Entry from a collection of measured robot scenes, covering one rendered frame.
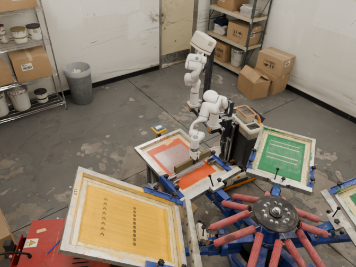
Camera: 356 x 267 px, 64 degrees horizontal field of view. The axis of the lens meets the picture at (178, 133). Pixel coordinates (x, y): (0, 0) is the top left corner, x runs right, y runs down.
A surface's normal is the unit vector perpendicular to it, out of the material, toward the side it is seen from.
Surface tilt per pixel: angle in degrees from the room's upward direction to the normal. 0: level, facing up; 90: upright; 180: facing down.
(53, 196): 0
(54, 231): 0
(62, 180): 0
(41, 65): 89
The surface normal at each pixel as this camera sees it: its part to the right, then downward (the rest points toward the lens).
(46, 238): 0.04, -0.79
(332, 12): -0.81, 0.34
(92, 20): 0.59, 0.52
